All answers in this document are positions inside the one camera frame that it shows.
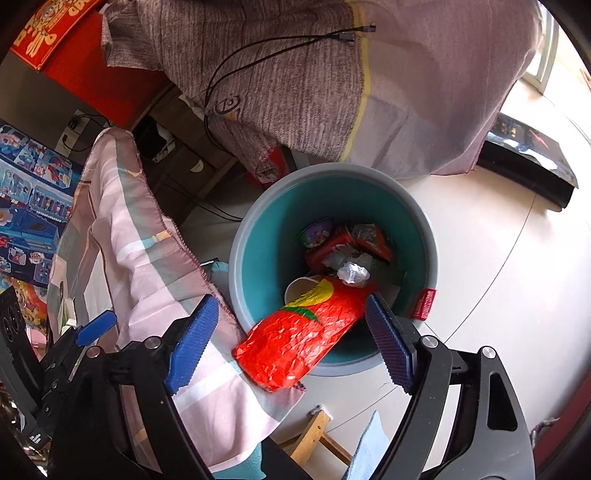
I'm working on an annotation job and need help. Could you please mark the blue toy robot box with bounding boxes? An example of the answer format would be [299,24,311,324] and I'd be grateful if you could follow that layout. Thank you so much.
[0,121,82,288]

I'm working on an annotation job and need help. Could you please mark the teal grey trash bucket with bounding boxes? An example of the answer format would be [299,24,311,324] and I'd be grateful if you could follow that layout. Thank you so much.
[229,164,438,392]

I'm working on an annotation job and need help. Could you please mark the black cable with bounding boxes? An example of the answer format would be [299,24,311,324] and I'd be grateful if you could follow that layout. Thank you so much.
[202,23,378,153]

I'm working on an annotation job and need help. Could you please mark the pink plaid tablecloth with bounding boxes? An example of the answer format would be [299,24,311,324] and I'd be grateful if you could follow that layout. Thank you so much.
[47,128,304,479]

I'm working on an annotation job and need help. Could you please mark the red box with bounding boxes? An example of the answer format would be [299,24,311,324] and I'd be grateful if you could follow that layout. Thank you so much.
[1,1,170,130]

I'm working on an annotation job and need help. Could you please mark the Paw Patrol gift bag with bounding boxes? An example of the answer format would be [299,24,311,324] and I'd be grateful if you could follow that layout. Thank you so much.
[1,275,48,331]

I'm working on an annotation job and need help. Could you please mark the mauve cloth covered furniture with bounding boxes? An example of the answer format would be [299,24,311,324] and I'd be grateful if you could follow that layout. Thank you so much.
[101,1,541,182]

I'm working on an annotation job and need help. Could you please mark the pink paper cup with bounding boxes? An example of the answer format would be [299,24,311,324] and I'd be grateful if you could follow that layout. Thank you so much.
[283,275,322,304]

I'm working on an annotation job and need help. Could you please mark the red snack bag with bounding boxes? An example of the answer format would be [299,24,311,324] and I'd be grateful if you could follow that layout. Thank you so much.
[232,277,378,392]

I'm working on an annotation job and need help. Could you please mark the red orange snack wrapper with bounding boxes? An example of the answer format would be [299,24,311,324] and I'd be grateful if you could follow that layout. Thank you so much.
[304,224,396,273]

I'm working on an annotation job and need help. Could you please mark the wooden stool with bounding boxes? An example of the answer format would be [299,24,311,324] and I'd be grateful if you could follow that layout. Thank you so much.
[279,405,353,467]

